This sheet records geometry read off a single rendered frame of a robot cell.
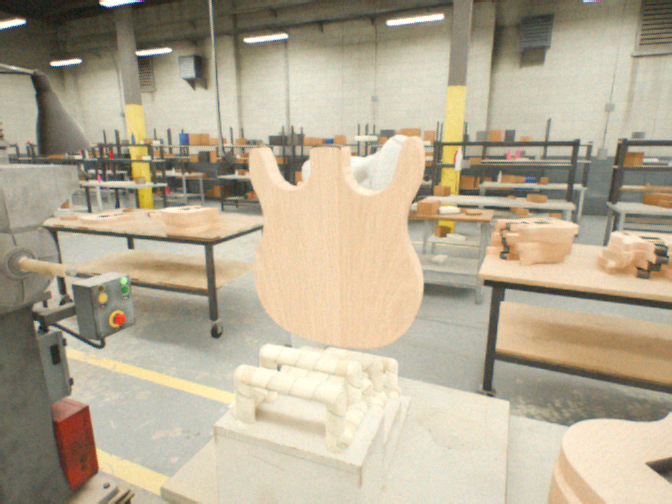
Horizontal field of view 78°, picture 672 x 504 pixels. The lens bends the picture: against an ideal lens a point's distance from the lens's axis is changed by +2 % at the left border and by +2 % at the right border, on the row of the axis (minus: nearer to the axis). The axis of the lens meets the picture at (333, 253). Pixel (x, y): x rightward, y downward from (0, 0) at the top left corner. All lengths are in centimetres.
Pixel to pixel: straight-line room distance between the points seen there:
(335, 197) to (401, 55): 1163
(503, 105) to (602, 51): 223
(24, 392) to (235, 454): 110
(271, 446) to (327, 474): 10
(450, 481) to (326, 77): 1246
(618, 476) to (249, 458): 62
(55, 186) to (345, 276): 74
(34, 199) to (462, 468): 110
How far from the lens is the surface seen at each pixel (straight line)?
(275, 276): 86
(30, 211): 116
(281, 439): 75
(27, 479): 193
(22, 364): 175
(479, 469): 100
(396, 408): 96
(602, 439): 100
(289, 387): 69
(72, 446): 196
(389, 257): 75
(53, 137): 132
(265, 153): 82
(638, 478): 94
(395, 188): 72
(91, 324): 167
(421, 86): 1207
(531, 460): 111
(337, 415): 68
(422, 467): 98
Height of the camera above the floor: 157
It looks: 14 degrees down
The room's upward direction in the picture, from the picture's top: straight up
